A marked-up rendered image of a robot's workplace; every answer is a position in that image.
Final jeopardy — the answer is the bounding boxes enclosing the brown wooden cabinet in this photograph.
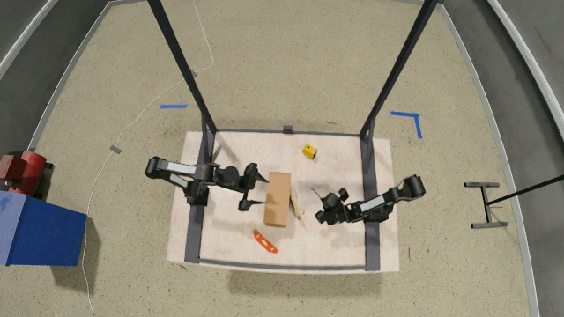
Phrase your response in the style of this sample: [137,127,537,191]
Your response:
[263,172,305,228]

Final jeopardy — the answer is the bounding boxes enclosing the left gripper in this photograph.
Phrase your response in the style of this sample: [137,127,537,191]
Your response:
[315,188,349,225]

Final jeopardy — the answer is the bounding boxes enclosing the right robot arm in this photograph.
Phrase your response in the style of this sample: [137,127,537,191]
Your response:
[145,156,256,201]

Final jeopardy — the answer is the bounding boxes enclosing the orange spirit level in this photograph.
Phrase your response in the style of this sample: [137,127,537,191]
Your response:
[253,230,278,254]

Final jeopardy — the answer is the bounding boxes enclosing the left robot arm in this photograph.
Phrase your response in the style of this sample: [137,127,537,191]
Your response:
[323,174,426,225]

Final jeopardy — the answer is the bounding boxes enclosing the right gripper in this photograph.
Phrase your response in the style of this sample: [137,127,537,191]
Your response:
[229,162,270,212]

